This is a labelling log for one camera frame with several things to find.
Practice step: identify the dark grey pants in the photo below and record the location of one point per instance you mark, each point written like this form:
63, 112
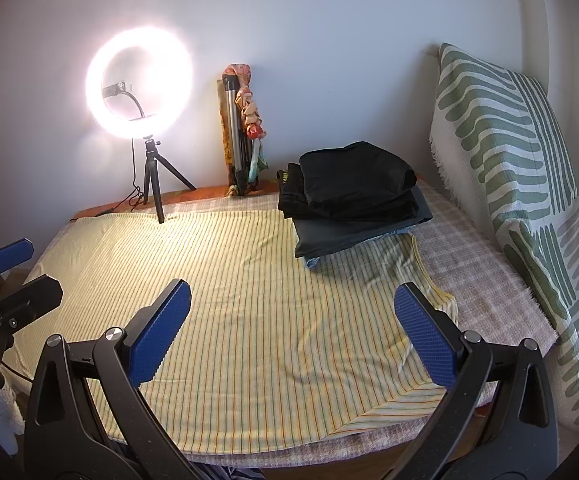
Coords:
339, 235

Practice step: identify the black gooseneck phone holder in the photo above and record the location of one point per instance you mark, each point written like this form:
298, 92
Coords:
134, 100

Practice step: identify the orange mattress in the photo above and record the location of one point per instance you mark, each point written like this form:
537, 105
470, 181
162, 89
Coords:
189, 194

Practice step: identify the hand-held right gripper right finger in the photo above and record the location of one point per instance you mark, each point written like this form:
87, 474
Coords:
427, 332

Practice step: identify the small black tripod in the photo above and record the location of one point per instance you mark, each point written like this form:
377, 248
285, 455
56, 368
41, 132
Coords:
152, 180

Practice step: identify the folded tripod with colourful cloth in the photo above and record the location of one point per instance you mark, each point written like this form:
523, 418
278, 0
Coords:
252, 110

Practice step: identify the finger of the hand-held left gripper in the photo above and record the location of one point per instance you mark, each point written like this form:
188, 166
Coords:
9, 256
31, 297

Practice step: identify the striped cloth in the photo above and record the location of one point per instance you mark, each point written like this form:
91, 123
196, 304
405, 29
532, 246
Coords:
229, 474

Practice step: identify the green patterned white pillow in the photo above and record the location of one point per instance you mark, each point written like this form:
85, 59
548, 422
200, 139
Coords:
494, 125

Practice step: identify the black pants yellow label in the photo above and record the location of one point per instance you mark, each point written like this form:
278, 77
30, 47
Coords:
294, 195

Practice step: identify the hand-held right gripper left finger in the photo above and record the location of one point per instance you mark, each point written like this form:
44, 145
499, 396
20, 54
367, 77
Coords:
162, 325

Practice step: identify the folded silver tripod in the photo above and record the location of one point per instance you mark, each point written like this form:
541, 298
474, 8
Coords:
237, 125

